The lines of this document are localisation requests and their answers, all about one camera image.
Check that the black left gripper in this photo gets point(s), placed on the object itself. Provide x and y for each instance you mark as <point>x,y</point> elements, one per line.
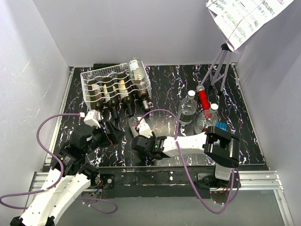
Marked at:
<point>115,135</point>

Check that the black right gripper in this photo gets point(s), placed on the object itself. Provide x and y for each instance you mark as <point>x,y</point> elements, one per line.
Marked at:
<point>153,137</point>

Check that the olive green wine bottle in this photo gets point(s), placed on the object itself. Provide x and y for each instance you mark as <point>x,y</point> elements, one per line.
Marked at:
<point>95,96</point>

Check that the dark wine bottle neck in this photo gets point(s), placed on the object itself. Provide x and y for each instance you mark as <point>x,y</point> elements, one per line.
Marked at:
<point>111,98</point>

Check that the dark green wine bottle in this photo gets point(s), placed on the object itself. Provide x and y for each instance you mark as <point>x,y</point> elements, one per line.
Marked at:
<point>126,97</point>

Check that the clear bottle white cap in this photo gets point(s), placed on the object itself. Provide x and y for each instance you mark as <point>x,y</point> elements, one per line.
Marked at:
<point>187,108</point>

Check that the clear round glass bottle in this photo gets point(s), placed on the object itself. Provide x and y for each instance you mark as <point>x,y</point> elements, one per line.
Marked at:
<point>138,75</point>

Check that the small bottle white cap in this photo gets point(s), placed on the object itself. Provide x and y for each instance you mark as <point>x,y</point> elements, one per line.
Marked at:
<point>207,118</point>

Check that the clear bottle black cap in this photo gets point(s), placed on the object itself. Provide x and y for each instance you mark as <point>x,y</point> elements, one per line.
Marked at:
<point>133,124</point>

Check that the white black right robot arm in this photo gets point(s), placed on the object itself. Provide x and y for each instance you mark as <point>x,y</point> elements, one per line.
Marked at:
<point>221,146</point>

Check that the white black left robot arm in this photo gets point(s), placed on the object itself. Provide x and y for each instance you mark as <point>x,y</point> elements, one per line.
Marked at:
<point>70,176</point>

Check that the red glitter tube bottle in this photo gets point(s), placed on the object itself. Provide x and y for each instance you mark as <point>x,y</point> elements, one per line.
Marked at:
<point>203,97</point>

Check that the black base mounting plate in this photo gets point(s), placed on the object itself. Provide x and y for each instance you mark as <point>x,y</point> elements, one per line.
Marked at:
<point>152,181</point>

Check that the blue white toy bricks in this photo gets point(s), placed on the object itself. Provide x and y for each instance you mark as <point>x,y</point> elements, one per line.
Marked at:
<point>221,125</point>

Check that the purple tripod stand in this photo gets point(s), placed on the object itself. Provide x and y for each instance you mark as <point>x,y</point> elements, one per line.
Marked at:
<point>224,56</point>

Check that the white printed paper sheets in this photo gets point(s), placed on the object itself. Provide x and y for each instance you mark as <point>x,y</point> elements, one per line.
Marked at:
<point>238,20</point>

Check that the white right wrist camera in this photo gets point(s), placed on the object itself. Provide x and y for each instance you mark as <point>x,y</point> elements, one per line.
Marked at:
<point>143,129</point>

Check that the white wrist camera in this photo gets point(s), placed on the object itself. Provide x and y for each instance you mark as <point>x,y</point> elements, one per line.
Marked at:
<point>92,118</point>
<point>143,129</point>

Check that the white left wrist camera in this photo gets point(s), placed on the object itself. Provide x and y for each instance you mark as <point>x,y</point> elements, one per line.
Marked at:
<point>92,118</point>

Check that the white wire wine rack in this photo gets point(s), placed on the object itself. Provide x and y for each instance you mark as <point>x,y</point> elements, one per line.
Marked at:
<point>98,76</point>

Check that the aluminium frame rail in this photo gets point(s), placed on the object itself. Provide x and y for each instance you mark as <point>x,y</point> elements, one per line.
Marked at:
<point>171,82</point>

